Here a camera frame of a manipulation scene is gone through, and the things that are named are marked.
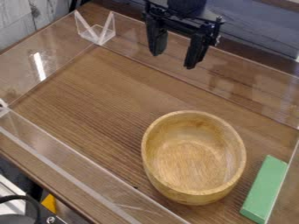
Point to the yellow sticker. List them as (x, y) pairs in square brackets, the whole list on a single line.
[(49, 203)]

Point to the clear acrylic corner bracket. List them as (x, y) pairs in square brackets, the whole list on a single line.
[(97, 34)]

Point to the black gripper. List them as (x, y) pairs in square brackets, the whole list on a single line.
[(181, 16)]

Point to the clear acrylic enclosure walls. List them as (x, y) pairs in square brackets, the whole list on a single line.
[(77, 102)]

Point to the green rectangular block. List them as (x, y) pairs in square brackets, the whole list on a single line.
[(263, 191)]

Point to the brown wooden bowl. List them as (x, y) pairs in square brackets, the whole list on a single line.
[(193, 157)]

